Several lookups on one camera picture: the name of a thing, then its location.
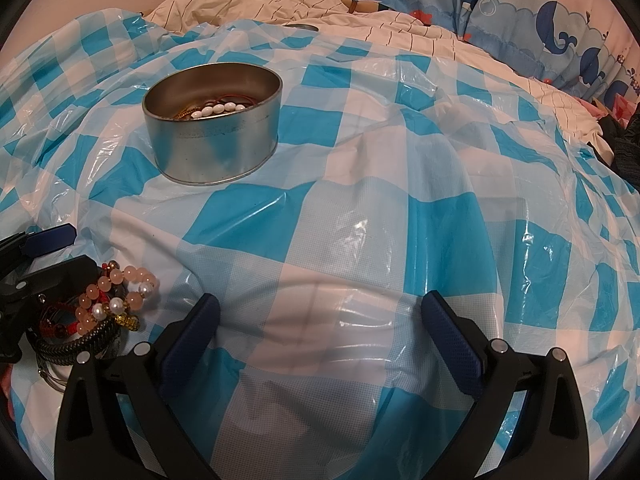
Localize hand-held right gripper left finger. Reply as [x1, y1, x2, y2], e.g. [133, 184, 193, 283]
[54, 294, 222, 480]

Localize blue checkered plastic sheet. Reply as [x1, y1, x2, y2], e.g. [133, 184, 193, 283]
[0, 10, 640, 466]

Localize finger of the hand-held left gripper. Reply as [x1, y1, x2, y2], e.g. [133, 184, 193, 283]
[0, 254, 102, 313]
[0, 224, 77, 267]

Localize pink bead pearl bracelet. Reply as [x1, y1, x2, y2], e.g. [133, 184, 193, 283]
[74, 264, 160, 335]

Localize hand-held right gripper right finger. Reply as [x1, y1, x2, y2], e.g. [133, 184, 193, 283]
[421, 291, 588, 480]

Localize whale print curtain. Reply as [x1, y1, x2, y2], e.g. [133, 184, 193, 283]
[272, 0, 640, 106]

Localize black clothes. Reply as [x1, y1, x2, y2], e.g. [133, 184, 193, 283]
[597, 110, 640, 186]

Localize round metal tin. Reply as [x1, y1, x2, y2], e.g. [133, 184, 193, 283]
[141, 64, 283, 187]

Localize white striped quilt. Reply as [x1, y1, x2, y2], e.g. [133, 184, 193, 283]
[145, 0, 608, 141]

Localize white bead bracelet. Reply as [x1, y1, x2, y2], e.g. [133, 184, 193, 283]
[190, 102, 247, 120]

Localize black braided bracelet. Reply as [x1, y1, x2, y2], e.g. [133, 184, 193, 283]
[25, 316, 121, 363]

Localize pink printed cloth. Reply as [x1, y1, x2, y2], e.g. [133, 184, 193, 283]
[607, 92, 636, 121]

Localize beige stick with brown band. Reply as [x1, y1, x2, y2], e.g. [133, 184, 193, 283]
[330, 0, 381, 13]

